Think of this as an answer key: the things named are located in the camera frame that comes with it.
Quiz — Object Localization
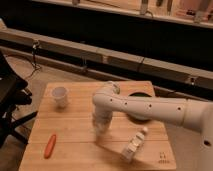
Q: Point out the black office chair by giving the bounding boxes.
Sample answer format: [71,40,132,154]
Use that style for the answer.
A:
[0,51,37,148]

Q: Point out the white plastic cup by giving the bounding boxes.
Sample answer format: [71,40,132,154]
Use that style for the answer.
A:
[51,87,68,108]

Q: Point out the green ceramic bowl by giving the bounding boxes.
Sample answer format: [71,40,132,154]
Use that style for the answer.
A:
[124,92,157,122]

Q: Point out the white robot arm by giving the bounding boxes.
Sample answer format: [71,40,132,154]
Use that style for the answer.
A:
[92,81,213,171]

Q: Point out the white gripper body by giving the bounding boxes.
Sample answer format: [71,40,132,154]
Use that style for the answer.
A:
[92,114,112,136]

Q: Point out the orange carrot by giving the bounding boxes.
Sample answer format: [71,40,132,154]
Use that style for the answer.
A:
[44,134,56,159]

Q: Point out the light wooden board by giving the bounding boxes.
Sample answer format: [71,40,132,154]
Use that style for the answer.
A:
[19,82,176,171]

